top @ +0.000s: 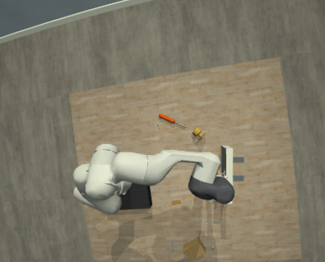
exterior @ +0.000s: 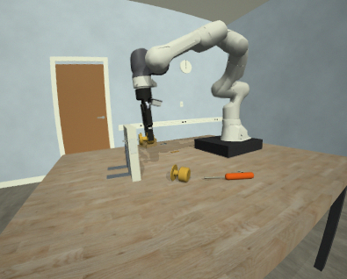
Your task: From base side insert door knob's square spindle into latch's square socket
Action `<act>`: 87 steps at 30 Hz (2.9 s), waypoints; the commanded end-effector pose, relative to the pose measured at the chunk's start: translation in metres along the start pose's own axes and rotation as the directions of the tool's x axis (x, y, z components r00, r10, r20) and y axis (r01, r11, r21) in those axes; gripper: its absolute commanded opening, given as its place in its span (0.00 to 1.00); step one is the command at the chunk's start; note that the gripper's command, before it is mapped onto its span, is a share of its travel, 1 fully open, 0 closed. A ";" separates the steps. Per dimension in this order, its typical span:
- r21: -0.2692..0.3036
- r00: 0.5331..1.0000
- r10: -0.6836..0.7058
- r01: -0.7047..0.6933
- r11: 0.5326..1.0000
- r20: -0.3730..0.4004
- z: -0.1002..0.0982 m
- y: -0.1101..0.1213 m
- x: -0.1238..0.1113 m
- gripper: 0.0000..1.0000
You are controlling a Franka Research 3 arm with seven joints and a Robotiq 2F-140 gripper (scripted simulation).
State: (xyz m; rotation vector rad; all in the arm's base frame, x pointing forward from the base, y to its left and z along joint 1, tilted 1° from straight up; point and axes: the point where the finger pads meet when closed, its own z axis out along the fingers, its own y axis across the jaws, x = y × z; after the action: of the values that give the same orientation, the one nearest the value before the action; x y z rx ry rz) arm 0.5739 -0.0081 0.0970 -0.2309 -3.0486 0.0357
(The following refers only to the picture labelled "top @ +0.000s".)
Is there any orange-handled screwdriver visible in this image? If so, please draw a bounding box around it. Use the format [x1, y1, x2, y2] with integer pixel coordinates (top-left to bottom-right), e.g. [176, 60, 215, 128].
[159, 114, 177, 123]

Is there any tan cardboard box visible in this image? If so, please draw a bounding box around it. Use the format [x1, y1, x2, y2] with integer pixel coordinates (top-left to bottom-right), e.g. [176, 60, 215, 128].
[183, 237, 206, 261]

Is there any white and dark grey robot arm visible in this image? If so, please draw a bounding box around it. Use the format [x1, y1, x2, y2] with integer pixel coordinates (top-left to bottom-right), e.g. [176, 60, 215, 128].
[73, 143, 234, 215]

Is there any brass door knob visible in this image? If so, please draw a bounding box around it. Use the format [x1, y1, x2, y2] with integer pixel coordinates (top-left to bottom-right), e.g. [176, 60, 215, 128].
[193, 128, 203, 138]

